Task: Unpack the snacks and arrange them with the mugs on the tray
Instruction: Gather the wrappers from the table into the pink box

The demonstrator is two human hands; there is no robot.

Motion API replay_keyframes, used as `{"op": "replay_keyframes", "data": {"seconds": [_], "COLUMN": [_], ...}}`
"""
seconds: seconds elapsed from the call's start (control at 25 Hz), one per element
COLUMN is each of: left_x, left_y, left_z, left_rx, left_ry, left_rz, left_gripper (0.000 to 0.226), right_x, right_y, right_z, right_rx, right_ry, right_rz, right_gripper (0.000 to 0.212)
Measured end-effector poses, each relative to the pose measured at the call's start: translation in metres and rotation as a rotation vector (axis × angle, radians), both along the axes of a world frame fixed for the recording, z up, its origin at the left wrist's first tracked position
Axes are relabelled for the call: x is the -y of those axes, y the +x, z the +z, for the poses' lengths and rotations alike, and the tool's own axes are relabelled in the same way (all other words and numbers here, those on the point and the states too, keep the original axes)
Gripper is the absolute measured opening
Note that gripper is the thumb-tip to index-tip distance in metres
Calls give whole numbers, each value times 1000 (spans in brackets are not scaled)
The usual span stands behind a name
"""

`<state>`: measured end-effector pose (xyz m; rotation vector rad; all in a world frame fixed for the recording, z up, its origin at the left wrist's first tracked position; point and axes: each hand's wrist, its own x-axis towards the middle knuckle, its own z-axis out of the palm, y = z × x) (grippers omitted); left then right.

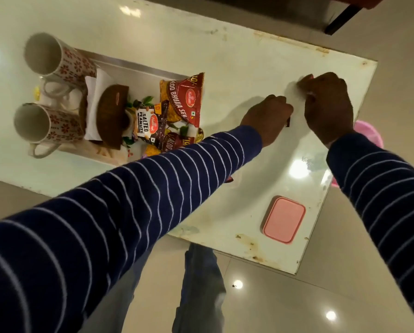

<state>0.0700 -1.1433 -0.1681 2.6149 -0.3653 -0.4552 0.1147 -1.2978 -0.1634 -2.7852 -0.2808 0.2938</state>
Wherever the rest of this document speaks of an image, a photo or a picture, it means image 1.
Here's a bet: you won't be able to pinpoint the person's left hand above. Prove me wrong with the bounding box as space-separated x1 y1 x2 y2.
241 94 294 148

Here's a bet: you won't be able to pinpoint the person's right hand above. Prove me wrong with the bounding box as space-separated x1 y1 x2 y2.
297 72 355 147

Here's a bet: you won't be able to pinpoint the person's right forearm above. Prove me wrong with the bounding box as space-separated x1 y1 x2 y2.
326 132 414 330

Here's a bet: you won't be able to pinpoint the person's left forearm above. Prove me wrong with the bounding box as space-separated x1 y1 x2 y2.
0 125 263 333

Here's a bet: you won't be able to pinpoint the black chair leg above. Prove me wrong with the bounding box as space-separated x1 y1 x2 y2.
324 5 362 36

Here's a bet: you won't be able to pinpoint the pink plastic bucket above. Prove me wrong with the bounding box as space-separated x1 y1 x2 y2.
331 120 384 188

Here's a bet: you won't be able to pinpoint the large red snack packet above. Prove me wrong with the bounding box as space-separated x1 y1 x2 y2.
159 73 205 129

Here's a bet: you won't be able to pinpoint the red chair seat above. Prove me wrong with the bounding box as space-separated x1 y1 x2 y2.
326 0 388 10

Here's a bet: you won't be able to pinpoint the small maroon snack packet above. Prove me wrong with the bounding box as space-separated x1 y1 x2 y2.
160 127 205 152

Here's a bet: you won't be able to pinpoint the pink plastic lid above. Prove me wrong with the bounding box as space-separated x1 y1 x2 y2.
261 196 306 245

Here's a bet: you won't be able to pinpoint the dark peanut snack packet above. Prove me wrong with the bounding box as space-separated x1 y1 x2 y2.
134 100 170 143

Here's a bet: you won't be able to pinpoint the rectangular metal tray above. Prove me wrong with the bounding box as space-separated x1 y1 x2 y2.
30 48 205 167

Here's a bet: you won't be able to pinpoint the brown wooden napkin holder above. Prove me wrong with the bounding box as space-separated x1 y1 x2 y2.
79 84 130 150

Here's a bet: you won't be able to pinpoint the white paper napkins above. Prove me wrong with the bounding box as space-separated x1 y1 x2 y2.
84 68 114 141

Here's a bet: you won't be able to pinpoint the person's jeans leg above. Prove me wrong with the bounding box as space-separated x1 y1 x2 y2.
172 243 227 333

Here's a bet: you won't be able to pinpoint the white floral mug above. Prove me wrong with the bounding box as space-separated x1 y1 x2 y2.
13 103 85 159
23 32 97 99

